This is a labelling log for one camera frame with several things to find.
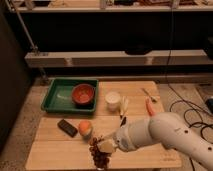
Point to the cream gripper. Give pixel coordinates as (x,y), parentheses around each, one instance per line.
(107,144)

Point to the dark grape bunch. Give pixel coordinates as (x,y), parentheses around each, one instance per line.
(101,159)

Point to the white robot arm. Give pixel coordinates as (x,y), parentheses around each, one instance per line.
(166,128)

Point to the white plastic cup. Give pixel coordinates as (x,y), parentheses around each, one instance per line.
(113,100)

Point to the orange peach fruit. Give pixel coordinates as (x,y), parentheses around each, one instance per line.
(85,128)

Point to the black rectangular block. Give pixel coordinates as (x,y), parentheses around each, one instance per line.
(67,128)

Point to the orange carrot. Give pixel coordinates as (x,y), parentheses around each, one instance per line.
(149,108)

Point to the red bowl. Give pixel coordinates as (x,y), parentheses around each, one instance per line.
(83,94)

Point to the green plastic tray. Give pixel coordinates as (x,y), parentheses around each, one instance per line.
(58,97)

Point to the metal diagonal rod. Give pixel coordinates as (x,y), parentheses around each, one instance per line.
(34,47)

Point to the white shelf beam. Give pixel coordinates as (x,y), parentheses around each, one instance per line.
(116,58)

